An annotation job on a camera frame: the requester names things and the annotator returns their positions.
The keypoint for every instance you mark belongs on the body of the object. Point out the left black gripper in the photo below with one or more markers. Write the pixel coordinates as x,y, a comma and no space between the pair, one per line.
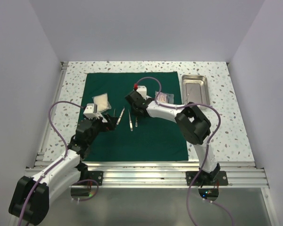
106,126

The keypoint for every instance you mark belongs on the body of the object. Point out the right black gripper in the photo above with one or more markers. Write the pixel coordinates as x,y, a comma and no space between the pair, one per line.
134,111

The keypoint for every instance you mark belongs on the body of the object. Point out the straight steel tweezers long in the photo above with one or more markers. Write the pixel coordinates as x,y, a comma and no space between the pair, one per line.
130,121

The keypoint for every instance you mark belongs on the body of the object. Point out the curved steel tweezers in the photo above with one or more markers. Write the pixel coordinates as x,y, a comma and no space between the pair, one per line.
120,116

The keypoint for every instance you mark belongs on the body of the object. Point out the cotton swab packet printed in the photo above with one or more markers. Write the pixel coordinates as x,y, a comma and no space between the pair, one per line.
164,97

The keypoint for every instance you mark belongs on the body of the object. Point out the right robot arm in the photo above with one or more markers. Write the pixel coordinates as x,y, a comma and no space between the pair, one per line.
192,123

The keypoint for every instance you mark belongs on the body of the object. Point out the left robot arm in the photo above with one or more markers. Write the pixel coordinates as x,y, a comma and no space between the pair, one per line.
34,195

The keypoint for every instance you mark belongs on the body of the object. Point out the green surgical cloth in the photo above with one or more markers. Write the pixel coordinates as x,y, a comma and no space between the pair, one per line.
154,139

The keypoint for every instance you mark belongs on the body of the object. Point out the white gauze in clear bag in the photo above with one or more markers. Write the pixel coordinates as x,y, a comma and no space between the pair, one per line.
102,102

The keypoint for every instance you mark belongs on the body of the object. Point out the stainless steel tray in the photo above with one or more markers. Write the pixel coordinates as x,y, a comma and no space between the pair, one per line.
195,89

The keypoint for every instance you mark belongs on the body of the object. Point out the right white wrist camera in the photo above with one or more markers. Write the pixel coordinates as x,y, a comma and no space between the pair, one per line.
142,90

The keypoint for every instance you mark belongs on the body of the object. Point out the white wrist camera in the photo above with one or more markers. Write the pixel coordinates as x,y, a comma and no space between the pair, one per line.
91,111
142,90

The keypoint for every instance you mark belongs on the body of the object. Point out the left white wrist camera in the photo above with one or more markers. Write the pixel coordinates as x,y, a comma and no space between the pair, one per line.
91,111

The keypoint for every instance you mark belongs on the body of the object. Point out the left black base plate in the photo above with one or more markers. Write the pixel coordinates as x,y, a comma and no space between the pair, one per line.
91,176

